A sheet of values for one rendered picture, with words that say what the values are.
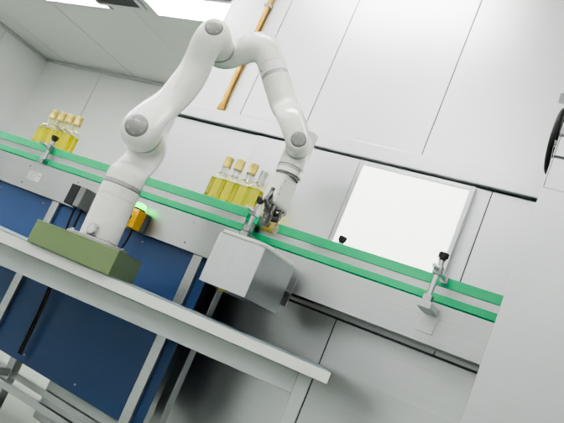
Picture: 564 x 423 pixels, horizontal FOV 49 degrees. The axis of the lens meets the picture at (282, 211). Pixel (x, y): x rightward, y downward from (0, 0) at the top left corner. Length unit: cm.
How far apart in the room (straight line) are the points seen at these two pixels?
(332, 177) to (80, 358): 111
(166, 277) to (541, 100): 142
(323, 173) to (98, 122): 556
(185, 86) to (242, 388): 106
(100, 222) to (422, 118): 120
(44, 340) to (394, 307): 128
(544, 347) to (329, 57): 149
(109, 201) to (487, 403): 118
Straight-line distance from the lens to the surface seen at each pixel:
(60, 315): 244
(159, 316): 184
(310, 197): 232
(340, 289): 197
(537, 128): 228
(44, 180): 271
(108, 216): 191
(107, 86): 790
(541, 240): 173
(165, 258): 221
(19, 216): 276
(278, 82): 198
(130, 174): 193
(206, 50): 200
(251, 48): 205
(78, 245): 186
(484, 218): 216
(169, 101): 198
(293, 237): 210
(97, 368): 228
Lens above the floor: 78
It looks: 11 degrees up
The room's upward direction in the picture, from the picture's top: 23 degrees clockwise
